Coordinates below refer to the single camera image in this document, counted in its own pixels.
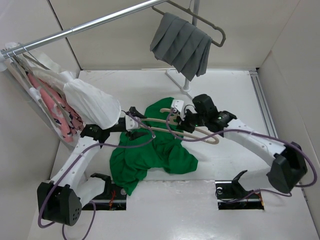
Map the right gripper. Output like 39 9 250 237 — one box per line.
176 108 208 134

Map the green t shirt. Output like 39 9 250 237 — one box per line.
109 97 198 196

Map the beige plastic hanger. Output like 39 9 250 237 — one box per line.
142 113 220 145

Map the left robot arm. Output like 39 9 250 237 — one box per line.
37 106 146 228

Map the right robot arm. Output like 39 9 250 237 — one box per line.
171 94 308 197

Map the grey hanger with cloth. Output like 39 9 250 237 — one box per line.
150 0 227 50

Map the white rack base foot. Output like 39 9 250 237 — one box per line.
165 69 194 100

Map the white garment on rack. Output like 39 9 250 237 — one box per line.
13 49 121 130

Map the pink patterned garment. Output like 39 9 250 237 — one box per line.
26 72 84 144

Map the grey pleated cloth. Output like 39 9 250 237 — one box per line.
149 12 212 81

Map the white rack upright pole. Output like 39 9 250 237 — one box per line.
192 0 200 26

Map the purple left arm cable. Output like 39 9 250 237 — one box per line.
37 113 157 240

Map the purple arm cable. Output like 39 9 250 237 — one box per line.
165 108 316 205
37 113 157 240

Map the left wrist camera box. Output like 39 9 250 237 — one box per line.
125 115 141 132

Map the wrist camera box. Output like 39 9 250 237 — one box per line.
170 99 185 120
125 115 141 132

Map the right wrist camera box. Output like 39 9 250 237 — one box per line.
170 99 185 120

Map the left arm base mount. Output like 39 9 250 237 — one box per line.
91 173 127 211

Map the aluminium rail on table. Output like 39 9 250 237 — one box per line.
249 70 278 138

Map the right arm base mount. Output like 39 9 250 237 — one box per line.
215 170 265 210

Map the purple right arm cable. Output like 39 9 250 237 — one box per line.
165 108 316 205

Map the chrome clothes rail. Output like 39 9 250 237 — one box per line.
0 0 166 64

